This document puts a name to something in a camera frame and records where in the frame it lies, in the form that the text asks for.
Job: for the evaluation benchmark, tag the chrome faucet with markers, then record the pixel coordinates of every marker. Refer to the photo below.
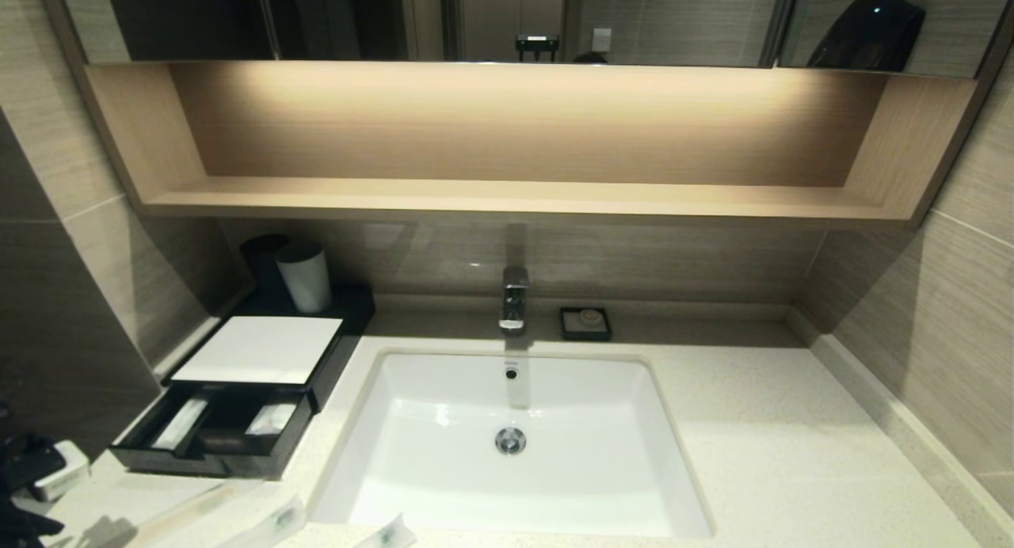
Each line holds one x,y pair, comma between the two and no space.
514,298

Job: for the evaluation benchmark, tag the white sink basin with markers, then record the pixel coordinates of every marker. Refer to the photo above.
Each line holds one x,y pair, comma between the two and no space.
515,489

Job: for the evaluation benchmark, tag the chrome sink drain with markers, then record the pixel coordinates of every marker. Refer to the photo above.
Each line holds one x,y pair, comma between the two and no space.
511,440

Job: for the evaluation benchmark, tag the glossy black dome object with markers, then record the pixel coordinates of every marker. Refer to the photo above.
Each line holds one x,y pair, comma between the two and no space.
867,35

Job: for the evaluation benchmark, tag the black amenity box drawer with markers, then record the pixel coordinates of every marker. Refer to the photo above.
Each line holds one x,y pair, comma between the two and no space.
198,465

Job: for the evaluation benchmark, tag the small clear toiletry packet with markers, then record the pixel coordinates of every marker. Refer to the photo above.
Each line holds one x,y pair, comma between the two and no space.
388,534
277,523

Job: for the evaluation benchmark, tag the round beige soap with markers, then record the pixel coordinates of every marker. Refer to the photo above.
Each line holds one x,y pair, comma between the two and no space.
590,318

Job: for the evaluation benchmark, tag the black amenity box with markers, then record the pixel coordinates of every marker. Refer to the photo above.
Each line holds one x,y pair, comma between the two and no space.
261,350

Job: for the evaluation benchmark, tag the small white wrapped packet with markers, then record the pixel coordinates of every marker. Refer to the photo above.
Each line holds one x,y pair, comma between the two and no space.
272,420

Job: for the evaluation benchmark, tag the light wooden wall shelf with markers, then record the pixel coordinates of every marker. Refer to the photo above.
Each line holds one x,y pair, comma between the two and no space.
515,199

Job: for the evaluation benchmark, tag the long clear toothbrush packet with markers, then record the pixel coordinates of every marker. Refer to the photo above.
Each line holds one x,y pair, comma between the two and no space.
190,512

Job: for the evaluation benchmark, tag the black cylindrical cup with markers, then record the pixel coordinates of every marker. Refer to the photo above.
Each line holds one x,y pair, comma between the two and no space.
257,263

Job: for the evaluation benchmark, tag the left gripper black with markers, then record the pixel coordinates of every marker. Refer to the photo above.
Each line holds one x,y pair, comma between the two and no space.
28,465

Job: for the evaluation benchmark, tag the black soap dish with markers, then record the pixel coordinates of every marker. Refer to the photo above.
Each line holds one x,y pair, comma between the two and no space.
566,328

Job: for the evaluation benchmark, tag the long white wrapped packet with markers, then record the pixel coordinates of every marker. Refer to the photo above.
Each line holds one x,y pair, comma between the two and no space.
181,423

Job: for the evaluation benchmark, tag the mirror cabinet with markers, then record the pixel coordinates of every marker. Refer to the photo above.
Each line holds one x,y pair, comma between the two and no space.
198,17

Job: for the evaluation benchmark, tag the grey plastic cup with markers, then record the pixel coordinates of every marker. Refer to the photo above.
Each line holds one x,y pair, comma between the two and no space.
305,283

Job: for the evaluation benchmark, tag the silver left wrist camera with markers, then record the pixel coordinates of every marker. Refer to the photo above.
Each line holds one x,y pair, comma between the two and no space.
63,470

